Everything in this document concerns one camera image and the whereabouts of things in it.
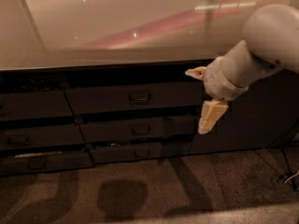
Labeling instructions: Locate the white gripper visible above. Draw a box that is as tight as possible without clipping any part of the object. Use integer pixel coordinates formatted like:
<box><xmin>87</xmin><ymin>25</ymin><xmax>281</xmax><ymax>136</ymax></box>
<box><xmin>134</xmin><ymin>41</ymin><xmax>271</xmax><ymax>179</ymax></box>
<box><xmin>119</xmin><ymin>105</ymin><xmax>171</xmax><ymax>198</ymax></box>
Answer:
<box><xmin>185</xmin><ymin>56</ymin><xmax>249</xmax><ymax>134</ymax></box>

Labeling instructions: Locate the dark grey drawer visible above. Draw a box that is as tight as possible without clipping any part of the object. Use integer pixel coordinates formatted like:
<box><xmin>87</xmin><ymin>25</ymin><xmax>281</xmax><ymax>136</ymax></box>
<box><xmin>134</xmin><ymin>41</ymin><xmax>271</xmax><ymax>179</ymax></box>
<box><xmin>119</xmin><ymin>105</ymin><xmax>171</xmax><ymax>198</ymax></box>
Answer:
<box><xmin>90</xmin><ymin>140</ymin><xmax>191</xmax><ymax>164</ymax></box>
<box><xmin>0</xmin><ymin>125</ymin><xmax>84</xmax><ymax>150</ymax></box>
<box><xmin>80</xmin><ymin>115</ymin><xmax>195</xmax><ymax>143</ymax></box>
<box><xmin>65</xmin><ymin>81</ymin><xmax>202</xmax><ymax>114</ymax></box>
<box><xmin>0</xmin><ymin>91</ymin><xmax>72</xmax><ymax>121</ymax></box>
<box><xmin>0</xmin><ymin>151</ymin><xmax>93</xmax><ymax>176</ymax></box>

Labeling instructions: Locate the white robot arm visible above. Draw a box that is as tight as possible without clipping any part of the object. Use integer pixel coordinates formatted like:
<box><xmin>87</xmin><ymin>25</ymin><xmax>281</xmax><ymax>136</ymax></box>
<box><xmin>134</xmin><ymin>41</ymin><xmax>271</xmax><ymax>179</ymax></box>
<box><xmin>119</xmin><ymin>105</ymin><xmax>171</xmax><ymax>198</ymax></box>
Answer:
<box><xmin>185</xmin><ymin>5</ymin><xmax>299</xmax><ymax>134</ymax></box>

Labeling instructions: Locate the dark grey cabinet door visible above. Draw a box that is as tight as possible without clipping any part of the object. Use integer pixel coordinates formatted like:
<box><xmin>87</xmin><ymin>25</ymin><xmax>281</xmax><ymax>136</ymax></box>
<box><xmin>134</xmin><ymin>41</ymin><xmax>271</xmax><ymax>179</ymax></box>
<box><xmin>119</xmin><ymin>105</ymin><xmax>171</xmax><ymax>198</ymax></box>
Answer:
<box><xmin>191</xmin><ymin>71</ymin><xmax>299</xmax><ymax>154</ymax></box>

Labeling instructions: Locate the white cable on floor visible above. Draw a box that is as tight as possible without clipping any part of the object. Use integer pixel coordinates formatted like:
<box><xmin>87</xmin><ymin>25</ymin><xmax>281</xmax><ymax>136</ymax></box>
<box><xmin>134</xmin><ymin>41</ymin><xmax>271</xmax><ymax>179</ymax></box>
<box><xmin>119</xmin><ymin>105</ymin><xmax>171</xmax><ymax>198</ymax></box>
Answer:
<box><xmin>282</xmin><ymin>171</ymin><xmax>299</xmax><ymax>186</ymax></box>

